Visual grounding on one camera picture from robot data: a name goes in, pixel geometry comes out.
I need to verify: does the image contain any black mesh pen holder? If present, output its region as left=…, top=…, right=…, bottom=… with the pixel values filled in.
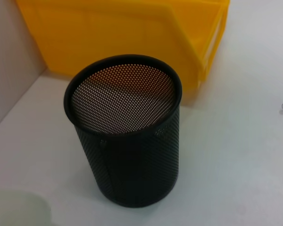
left=63, top=53, right=183, bottom=208

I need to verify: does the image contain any yellow plastic bin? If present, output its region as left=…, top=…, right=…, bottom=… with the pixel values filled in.
left=15, top=0, right=232, bottom=91

